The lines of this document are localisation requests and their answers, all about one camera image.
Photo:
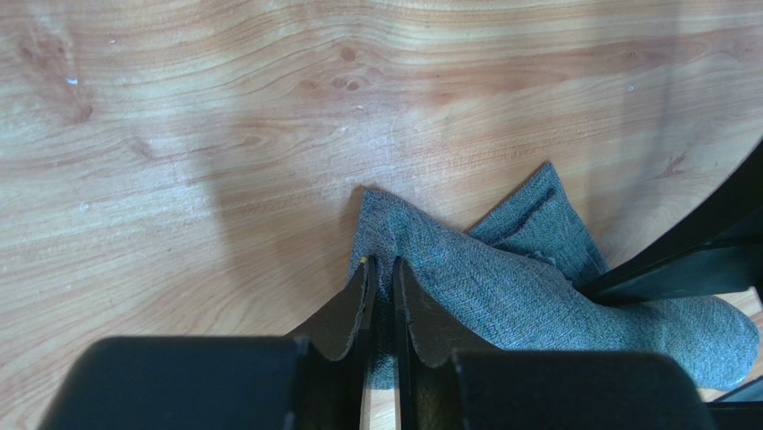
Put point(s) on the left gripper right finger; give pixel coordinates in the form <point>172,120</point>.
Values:
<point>450,378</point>

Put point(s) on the grey cloth napkin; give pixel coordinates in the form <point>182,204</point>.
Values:
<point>515,278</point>

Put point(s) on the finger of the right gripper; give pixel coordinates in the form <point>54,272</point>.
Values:
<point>716,249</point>
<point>739,409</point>

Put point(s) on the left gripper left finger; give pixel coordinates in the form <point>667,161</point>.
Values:
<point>314,377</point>

